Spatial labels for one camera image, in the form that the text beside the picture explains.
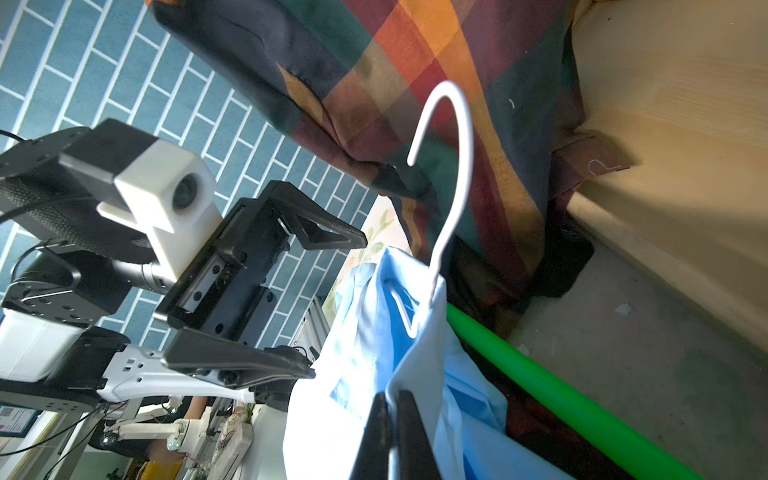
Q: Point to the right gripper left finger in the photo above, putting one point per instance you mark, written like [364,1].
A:
[372,460]

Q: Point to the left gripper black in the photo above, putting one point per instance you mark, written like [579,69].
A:
[223,294]

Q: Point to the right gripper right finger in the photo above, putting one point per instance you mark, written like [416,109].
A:
[416,459]

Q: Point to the light blue shirt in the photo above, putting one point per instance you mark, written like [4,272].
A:
[391,333]

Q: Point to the white wire hanger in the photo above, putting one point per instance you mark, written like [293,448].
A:
[450,180]

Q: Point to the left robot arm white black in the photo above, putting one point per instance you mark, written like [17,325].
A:
[138,286]

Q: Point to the green plastic basket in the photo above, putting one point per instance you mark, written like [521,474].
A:
[621,444]

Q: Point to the dark multicolour plaid shirt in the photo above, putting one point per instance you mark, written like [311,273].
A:
[348,80]

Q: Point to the wooden clothes rack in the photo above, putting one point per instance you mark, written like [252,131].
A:
[680,89]

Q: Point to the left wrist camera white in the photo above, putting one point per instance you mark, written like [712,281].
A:
[158,194]

